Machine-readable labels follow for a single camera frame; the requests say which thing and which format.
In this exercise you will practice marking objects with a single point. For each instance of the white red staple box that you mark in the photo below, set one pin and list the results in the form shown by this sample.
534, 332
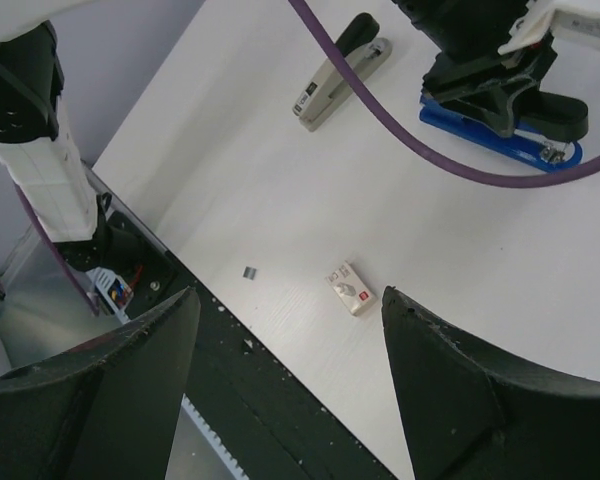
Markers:
356, 296

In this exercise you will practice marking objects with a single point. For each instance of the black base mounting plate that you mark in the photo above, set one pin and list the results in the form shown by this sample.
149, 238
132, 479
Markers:
270, 425

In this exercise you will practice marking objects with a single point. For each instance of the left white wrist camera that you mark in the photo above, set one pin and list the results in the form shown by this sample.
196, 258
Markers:
577, 21

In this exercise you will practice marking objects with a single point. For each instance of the grey slotted cable duct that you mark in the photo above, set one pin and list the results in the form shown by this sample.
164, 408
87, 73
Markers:
197, 451

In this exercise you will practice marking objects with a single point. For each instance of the small silver staple strip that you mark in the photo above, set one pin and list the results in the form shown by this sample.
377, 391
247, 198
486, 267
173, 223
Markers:
250, 273

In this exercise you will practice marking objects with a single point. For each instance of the blue black stapler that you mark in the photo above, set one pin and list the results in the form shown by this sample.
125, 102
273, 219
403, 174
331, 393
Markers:
545, 137

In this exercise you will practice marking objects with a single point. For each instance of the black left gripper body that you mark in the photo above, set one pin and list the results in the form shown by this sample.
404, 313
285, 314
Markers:
469, 76

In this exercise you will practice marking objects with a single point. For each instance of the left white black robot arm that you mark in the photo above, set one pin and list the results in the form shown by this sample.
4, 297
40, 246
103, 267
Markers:
39, 152

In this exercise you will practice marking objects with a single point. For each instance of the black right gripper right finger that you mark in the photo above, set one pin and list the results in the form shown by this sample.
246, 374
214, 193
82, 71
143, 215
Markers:
472, 410

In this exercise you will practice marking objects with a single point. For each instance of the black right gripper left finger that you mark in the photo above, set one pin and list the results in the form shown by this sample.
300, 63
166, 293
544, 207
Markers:
104, 409

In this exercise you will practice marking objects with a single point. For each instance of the grey black stapler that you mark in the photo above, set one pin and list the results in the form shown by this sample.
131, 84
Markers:
363, 50

